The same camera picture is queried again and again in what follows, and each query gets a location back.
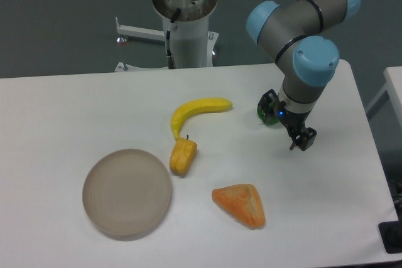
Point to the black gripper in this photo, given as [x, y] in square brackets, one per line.
[295, 125]

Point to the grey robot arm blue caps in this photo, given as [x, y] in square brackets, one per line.
[291, 37]

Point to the yellow bell pepper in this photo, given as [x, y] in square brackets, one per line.
[182, 155]

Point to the orange triangular bread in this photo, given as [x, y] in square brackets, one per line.
[243, 202]

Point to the yellow banana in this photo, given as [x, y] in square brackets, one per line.
[196, 107]

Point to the white side table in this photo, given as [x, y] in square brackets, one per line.
[391, 91]

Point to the black box at edge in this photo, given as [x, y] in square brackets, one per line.
[391, 236]

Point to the beige round plate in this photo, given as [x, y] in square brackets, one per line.
[127, 193]

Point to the green wrist camera board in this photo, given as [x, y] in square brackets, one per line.
[266, 106]

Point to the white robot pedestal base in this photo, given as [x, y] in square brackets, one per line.
[189, 43]

